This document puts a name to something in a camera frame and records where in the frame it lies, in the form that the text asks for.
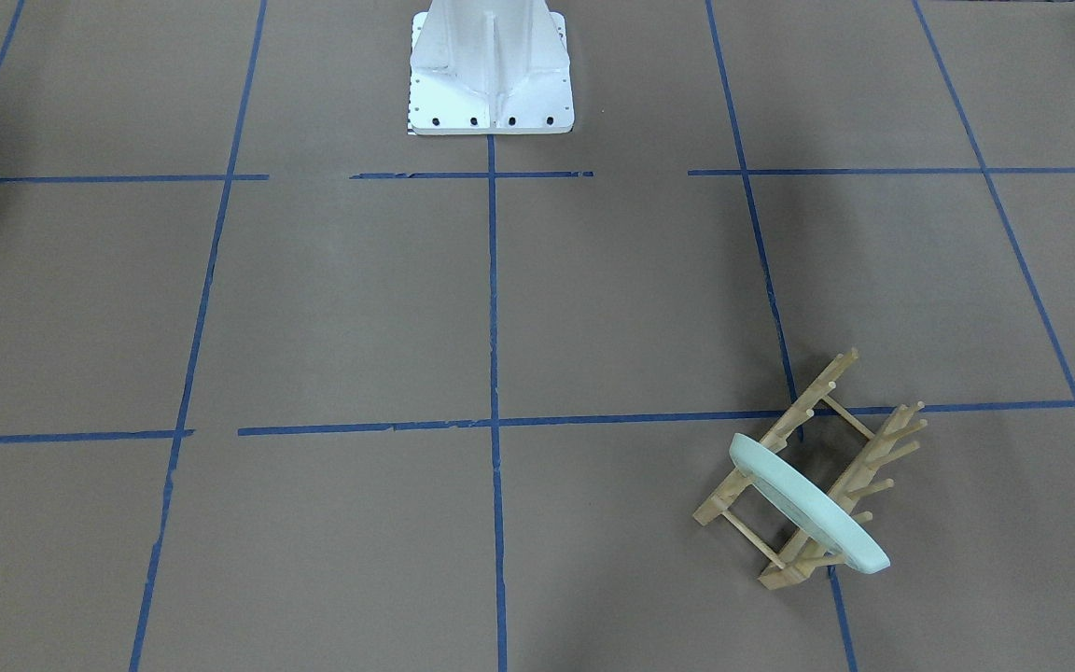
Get wooden dish rack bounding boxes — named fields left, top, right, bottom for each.
left=691, top=347, right=928, bottom=590

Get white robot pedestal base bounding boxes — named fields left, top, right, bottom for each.
left=407, top=1, right=576, bottom=135

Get light green plate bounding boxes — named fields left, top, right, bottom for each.
left=729, top=433, right=891, bottom=574

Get blue tape grid lines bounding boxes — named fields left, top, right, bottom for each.
left=0, top=1, right=1075, bottom=671

